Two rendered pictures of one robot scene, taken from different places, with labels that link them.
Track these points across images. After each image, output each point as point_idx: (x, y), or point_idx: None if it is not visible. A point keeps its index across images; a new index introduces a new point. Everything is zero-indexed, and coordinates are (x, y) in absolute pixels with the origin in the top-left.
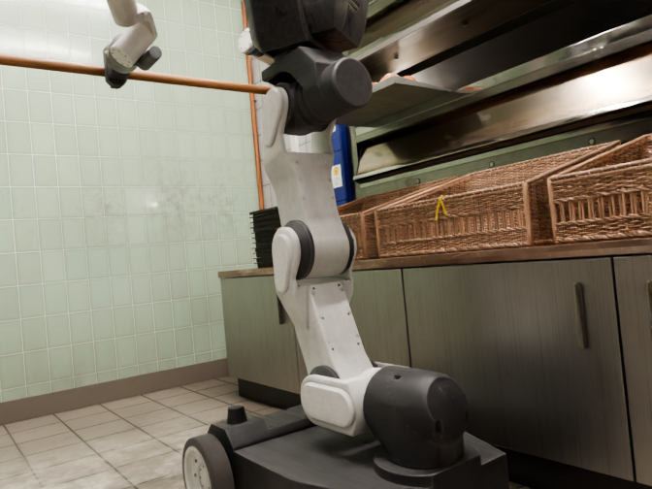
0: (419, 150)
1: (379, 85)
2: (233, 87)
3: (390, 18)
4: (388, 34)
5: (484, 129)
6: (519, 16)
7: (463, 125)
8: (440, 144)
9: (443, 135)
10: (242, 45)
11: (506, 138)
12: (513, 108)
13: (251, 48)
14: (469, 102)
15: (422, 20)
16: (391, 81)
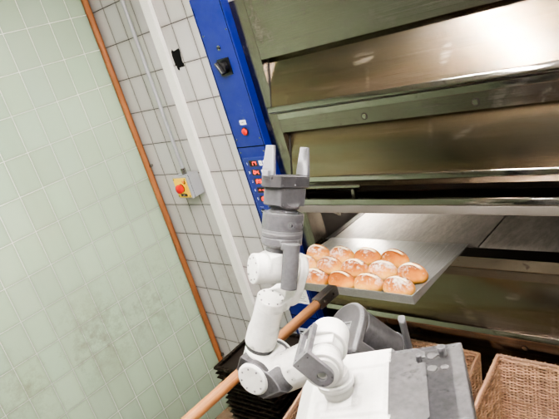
0: (418, 303)
1: (388, 297)
2: (228, 391)
3: (352, 138)
4: (354, 162)
5: (512, 313)
6: (548, 183)
7: (479, 294)
8: (449, 306)
9: (452, 296)
10: (247, 384)
11: (552, 344)
12: (552, 300)
13: (264, 392)
14: (487, 276)
15: (428, 206)
16: (408, 301)
